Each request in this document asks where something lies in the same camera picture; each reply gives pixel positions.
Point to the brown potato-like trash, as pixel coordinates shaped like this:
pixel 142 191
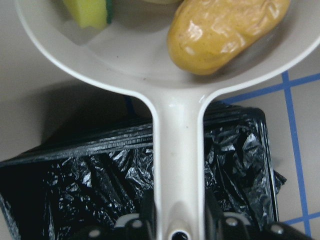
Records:
pixel 205 35

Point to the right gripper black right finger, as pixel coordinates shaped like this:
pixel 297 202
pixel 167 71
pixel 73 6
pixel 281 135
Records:
pixel 213 214

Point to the cream plastic dustpan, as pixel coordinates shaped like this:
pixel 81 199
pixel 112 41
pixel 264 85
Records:
pixel 130 57

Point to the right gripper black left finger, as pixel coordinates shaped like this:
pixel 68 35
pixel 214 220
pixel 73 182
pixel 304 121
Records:
pixel 148 212

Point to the yellow green sponge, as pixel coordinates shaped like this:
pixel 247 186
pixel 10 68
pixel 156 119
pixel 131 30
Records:
pixel 90 13

